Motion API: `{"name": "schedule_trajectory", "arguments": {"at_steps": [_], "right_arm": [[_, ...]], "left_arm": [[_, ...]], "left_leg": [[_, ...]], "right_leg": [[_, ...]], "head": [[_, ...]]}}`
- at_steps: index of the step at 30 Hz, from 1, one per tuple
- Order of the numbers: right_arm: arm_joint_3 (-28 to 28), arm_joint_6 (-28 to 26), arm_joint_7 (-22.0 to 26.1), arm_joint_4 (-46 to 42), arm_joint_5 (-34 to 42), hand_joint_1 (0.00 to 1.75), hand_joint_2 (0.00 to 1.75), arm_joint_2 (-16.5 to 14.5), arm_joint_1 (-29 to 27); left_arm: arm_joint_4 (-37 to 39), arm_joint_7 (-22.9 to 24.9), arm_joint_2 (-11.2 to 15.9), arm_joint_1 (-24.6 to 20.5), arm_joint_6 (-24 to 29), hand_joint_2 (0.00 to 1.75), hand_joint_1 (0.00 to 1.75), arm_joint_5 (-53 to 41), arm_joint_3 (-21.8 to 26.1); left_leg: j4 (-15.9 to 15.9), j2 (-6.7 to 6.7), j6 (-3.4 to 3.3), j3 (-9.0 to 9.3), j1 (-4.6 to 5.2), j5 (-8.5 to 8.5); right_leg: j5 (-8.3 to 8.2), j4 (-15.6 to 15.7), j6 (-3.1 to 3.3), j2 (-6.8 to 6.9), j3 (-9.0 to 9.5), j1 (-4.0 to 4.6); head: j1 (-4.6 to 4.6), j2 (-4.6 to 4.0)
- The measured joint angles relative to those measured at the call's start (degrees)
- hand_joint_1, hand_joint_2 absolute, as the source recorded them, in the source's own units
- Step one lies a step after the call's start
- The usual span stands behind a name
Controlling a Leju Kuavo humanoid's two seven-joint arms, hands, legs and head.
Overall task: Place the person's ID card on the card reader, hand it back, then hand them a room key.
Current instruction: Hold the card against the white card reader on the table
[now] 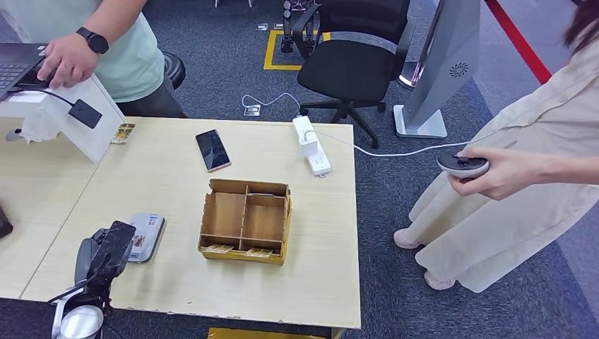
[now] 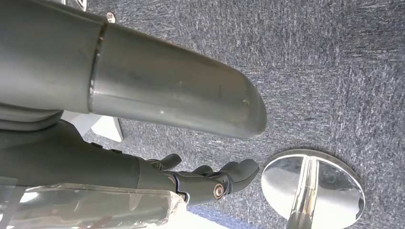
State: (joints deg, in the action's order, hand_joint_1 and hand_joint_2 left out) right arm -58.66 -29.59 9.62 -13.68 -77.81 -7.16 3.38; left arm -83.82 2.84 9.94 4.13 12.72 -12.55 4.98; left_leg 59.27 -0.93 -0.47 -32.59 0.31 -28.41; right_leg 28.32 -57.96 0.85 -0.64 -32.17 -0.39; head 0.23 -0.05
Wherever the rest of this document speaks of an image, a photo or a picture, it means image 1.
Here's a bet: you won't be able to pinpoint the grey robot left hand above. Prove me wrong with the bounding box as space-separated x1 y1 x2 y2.
73 227 112 285

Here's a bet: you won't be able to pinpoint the beige person's hand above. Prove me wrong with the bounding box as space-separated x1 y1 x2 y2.
448 147 539 201

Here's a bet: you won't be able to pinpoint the person's hand with watch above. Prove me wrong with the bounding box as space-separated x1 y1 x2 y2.
37 33 100 90

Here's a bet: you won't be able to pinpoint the white black handheld controller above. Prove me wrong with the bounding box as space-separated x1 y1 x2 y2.
436 154 490 180

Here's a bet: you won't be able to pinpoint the person in beige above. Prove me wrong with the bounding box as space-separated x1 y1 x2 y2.
393 0 599 295

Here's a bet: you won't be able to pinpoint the person in pale green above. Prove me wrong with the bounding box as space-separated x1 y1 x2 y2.
0 0 186 119

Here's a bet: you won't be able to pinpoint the grey card reader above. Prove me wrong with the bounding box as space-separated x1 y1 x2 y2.
122 213 166 264

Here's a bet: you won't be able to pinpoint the gold room key card stack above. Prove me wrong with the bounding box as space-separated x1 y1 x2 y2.
110 123 136 145

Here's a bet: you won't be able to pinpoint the black wristwatch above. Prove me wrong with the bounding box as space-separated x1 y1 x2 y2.
76 26 110 55

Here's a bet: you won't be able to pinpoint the black phone on stand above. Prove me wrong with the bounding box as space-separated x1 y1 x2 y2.
16 51 61 90

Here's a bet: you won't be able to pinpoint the small black square device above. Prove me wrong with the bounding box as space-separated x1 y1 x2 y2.
68 98 103 130

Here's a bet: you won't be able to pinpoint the black laptop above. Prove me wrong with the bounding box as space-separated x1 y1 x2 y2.
0 43 48 102

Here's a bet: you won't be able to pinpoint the white desk stand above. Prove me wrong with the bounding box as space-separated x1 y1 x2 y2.
0 74 125 165

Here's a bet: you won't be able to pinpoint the white crumpled plastic wrap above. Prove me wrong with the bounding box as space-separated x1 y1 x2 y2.
19 117 61 143

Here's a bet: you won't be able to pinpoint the black object at desk edge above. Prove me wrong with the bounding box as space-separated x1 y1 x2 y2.
0 206 14 239

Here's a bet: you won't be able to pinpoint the black round stool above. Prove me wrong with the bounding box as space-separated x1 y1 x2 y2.
161 51 186 90

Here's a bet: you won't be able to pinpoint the pale shoe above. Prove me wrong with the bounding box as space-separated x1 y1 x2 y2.
423 270 456 291
393 228 425 250

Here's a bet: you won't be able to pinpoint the grey kiosk stand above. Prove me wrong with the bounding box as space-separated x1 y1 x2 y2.
393 0 482 140

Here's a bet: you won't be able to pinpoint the wooden compartment box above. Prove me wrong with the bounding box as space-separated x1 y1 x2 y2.
197 178 292 267

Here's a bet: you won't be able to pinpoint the black smartphone rose-gold edge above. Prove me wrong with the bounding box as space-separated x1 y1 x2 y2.
194 129 232 174

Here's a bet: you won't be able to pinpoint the white power strip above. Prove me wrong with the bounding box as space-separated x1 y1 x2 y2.
292 115 332 178

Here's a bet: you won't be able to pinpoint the black office chair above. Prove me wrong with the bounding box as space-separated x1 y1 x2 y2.
292 0 417 150

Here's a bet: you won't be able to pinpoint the yellow box under desk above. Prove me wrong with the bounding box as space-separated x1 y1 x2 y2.
207 327 345 339

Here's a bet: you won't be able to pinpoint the white plug adapter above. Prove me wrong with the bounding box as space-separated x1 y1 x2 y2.
299 130 319 157

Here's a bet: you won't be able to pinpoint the black metal equipment legs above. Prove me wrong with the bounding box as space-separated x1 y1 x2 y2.
280 0 324 54

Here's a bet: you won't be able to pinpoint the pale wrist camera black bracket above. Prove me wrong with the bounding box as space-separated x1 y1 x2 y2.
85 220 137 300

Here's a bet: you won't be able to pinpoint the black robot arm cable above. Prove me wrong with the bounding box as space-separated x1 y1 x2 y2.
47 266 102 305

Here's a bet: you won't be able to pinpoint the thin black device cable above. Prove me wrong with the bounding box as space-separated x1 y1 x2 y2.
13 88 76 107

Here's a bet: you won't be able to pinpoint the long white charging cable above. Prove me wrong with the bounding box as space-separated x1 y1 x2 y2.
303 126 502 157

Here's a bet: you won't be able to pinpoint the white power strip cord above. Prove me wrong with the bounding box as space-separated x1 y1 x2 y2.
241 93 303 118

